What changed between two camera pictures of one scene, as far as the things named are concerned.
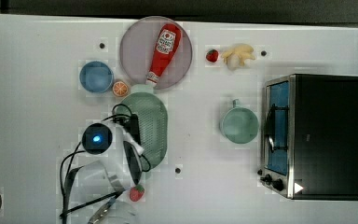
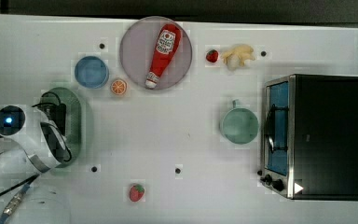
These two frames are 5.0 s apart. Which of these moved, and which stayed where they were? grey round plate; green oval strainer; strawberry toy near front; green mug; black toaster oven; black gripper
Moved: green oval strainer; black gripper
Stayed: black toaster oven; grey round plate; green mug; strawberry toy near front
